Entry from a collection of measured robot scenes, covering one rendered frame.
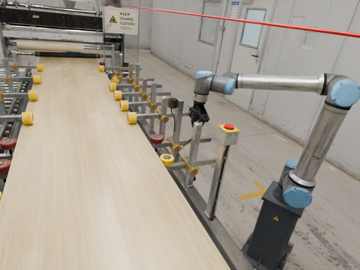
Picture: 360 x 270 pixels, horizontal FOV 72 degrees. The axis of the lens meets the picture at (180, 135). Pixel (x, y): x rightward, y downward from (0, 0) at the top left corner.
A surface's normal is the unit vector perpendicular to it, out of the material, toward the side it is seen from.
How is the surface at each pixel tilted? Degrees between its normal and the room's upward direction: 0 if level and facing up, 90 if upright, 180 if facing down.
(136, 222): 0
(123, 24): 90
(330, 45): 90
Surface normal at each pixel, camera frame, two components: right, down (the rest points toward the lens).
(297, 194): -0.35, 0.47
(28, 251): 0.11, -0.89
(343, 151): -0.91, 0.09
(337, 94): -0.31, 0.27
